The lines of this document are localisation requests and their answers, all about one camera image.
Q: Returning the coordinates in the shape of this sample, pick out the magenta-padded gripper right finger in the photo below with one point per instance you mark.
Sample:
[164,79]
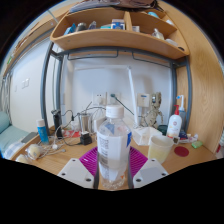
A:
[150,170]

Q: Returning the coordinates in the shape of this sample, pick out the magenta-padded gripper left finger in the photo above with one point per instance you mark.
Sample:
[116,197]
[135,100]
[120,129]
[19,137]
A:
[75,171]

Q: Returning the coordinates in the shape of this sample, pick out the clear plastic water bottle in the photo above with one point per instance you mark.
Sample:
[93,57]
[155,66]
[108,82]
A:
[113,146]

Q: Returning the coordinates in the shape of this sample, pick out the cream plastic cup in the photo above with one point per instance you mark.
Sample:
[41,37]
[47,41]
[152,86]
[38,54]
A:
[160,150]

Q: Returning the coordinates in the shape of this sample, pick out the small black box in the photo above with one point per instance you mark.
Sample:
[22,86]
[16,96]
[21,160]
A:
[86,138]

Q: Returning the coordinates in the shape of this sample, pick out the flat round red coaster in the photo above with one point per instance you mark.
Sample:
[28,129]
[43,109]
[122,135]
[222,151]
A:
[181,151]

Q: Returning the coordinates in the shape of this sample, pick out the red flat packet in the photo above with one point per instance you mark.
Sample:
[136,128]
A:
[70,133]

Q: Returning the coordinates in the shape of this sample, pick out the wrapped round bun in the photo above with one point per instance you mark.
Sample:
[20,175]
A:
[34,151]
[21,159]

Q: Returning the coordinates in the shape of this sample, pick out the steel tumbler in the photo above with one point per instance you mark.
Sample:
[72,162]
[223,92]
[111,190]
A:
[85,122]

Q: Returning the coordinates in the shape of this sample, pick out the blue tube white cap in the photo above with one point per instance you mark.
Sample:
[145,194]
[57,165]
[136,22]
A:
[42,133]

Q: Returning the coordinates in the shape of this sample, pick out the white pump bottle red nozzle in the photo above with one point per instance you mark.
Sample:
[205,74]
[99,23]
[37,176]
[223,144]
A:
[174,125]

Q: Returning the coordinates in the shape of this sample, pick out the black electric shaver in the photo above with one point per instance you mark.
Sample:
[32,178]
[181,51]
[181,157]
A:
[57,123]

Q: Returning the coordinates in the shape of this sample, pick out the white power adapter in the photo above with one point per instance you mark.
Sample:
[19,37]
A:
[96,124]

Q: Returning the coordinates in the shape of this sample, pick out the green wipes packet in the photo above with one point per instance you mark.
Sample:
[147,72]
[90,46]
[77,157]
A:
[196,144]

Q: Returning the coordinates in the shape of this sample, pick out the grey laptop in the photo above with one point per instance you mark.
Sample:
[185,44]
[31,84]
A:
[29,137]

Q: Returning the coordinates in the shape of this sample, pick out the pale green mattress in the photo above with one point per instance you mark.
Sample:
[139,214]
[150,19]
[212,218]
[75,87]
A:
[10,133]

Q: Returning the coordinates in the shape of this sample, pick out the wooden shelf unit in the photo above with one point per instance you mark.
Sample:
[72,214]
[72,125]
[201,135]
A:
[116,38]

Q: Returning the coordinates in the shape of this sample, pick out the white wall socket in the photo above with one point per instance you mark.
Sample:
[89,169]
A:
[99,99]

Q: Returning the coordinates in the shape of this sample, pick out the grey metal desk frame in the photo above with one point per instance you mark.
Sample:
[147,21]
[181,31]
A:
[44,86]

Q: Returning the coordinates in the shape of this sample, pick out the white wall switch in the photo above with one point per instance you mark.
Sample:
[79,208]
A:
[25,83]

